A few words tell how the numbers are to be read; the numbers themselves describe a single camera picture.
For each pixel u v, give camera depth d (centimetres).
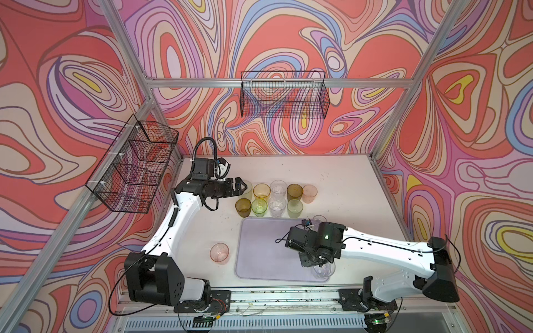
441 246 41
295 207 96
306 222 68
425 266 40
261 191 97
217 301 73
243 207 96
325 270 80
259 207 96
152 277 40
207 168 62
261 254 83
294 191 96
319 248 49
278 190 101
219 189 68
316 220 90
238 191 71
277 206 96
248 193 91
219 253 84
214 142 68
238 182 72
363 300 66
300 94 96
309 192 100
